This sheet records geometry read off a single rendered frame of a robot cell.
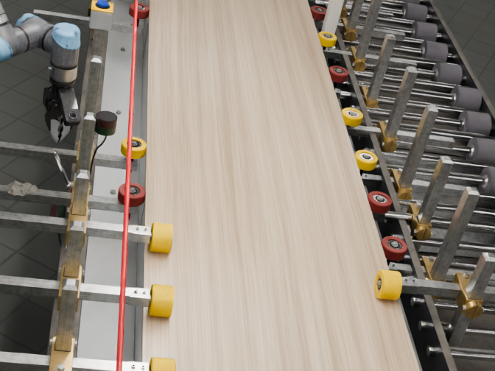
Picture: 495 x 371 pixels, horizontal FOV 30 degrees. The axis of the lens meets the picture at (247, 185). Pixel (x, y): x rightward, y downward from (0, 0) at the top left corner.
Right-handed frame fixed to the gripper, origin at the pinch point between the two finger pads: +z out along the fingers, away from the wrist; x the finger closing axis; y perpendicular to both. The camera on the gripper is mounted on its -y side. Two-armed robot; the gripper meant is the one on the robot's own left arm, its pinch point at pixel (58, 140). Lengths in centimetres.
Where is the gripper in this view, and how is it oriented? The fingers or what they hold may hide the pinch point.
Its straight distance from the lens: 274.5
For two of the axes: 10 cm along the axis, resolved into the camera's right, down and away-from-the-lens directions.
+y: -4.1, -5.9, 7.0
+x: -8.9, 0.9, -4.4
